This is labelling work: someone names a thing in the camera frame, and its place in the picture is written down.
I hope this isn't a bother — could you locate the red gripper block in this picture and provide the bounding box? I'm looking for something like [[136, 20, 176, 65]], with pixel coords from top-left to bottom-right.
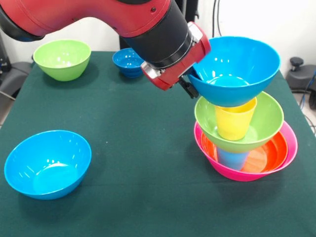
[[140, 21, 212, 100]]

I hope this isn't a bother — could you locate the light blue plastic bowl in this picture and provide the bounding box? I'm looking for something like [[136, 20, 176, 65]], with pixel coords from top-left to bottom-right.
[[188, 36, 281, 108], [4, 130, 92, 200]]

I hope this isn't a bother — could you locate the yellow plastic cup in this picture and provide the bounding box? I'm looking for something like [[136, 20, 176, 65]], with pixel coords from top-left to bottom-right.
[[214, 97, 258, 141]]

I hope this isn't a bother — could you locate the green plastic bowl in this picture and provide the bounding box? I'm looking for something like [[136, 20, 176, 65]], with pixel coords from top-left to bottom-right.
[[33, 39, 92, 82], [194, 91, 284, 154]]

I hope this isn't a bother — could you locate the light blue plastic cup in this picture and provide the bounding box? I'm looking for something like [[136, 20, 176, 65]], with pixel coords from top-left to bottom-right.
[[217, 147, 250, 171]]

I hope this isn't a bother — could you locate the orange plastic bowl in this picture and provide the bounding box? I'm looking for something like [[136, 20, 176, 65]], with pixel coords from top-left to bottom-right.
[[200, 132, 289, 173]]

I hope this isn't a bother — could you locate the small dark blue bowl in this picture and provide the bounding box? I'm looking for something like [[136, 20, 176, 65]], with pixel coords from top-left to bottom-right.
[[112, 48, 146, 79]]

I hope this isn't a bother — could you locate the large pink plastic bowl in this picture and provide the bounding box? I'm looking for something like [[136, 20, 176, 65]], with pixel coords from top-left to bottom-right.
[[194, 120, 298, 182]]

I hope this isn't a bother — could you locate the dark green tablecloth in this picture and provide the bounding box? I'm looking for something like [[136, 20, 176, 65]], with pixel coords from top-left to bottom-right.
[[0, 51, 316, 237]]

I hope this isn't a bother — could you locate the black equipment with knob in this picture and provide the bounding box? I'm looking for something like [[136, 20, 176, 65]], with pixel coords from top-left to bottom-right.
[[285, 57, 316, 111]]

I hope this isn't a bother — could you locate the grey chair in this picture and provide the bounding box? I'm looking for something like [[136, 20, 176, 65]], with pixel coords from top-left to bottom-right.
[[0, 61, 33, 101]]

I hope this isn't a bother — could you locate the black device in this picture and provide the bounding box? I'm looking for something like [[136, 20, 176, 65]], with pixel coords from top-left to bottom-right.
[[0, 32, 11, 75]]

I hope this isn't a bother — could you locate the black wall cable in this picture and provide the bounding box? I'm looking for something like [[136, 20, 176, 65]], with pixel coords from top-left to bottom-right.
[[211, 0, 223, 38]]

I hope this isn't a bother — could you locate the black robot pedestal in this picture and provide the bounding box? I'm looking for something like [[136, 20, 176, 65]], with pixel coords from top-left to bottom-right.
[[119, 0, 199, 50]]

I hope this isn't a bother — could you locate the blue cable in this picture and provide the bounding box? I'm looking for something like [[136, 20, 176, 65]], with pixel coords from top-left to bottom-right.
[[299, 70, 316, 110]]

